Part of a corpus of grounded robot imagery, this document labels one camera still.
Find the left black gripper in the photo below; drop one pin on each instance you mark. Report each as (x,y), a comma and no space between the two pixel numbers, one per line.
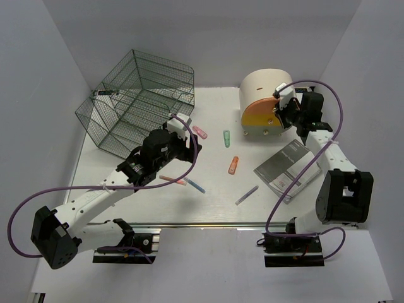
(187,154)

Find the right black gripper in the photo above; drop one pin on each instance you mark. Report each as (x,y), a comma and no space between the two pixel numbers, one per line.
(281,112)

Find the orange top drawer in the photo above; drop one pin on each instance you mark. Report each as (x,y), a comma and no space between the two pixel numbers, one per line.
(261,106)

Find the blue pen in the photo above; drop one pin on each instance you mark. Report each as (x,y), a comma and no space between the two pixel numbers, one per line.
(195,185)

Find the pink correction tape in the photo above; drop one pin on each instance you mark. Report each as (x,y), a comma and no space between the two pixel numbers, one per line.
(203,135)

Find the pink pen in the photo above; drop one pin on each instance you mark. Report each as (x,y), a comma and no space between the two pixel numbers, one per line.
(169,179)

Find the cream round drawer box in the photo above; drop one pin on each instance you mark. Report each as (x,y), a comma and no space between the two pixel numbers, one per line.
(257,85)

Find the yellow drawer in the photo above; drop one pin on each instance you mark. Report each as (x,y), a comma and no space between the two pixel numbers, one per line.
(260,119)

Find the purple pen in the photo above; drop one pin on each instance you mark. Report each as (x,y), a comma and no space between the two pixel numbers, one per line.
(245,196)

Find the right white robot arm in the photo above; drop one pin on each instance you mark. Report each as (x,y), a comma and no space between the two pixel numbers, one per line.
(345,196)

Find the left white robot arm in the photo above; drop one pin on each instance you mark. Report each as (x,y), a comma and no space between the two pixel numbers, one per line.
(62,233)

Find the grey setup guide booklet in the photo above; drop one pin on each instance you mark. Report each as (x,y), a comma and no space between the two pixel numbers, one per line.
(282,168)

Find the green correction tape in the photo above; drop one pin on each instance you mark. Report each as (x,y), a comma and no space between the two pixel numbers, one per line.
(226,138)

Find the orange correction tape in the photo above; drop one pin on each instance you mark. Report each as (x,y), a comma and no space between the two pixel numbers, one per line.
(233,165)

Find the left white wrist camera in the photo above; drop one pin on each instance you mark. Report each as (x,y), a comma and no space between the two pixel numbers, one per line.
(176,125)

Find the green wire mesh organizer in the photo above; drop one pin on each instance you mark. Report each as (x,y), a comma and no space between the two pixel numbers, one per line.
(136,97)

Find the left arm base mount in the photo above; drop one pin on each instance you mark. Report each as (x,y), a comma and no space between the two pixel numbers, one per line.
(134,247)

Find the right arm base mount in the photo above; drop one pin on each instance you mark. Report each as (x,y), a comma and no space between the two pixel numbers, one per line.
(291,252)

